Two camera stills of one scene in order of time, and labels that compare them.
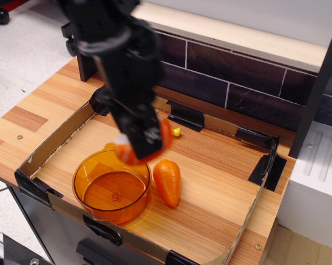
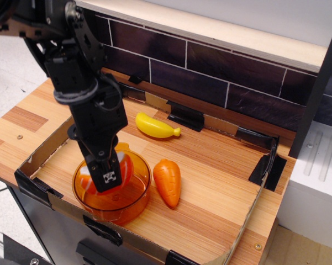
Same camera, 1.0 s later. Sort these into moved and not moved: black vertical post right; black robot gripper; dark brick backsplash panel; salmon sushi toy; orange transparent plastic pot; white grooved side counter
Moved: black robot gripper; salmon sushi toy
Not moved: dark brick backsplash panel; black vertical post right; white grooved side counter; orange transparent plastic pot
